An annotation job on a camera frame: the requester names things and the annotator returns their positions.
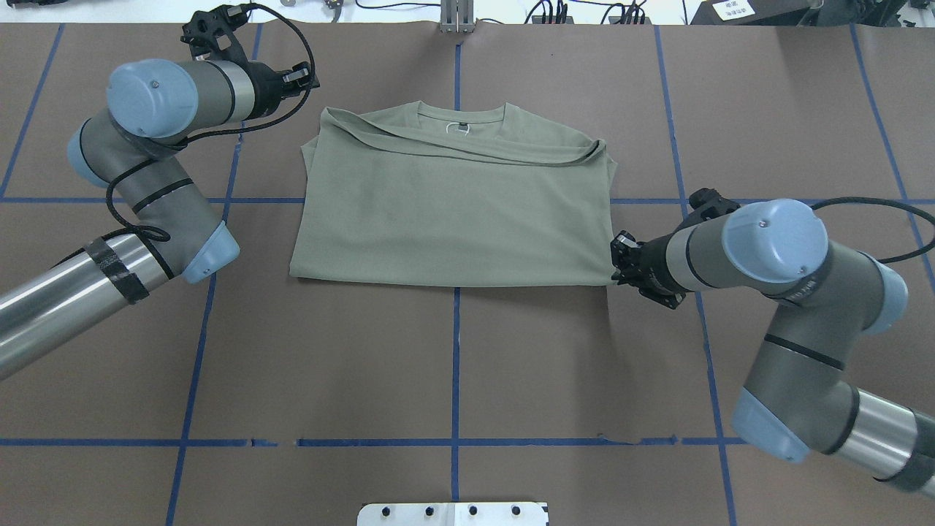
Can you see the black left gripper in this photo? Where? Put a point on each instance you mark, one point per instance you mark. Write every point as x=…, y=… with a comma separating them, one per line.
x=269, y=85

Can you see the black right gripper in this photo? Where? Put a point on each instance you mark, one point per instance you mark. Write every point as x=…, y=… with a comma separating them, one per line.
x=652, y=263

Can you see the olive green long-sleeve shirt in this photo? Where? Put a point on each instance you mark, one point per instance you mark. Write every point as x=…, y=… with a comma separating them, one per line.
x=424, y=196

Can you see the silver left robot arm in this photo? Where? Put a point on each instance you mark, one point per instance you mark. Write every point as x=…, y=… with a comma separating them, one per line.
x=154, y=109

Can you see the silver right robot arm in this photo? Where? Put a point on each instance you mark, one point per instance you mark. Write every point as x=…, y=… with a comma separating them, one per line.
x=795, y=400

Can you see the orange black connector box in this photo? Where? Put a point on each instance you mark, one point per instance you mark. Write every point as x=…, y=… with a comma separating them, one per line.
x=549, y=13

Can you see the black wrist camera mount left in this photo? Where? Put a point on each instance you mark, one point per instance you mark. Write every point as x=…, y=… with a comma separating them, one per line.
x=210, y=34

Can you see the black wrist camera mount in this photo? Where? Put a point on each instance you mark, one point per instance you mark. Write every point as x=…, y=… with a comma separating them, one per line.
x=210, y=34
x=707, y=204

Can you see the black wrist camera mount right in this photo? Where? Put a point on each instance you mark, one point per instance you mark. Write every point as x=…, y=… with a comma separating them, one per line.
x=707, y=204

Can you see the aluminium frame post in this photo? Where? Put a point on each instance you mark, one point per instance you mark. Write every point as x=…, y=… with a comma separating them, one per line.
x=457, y=16

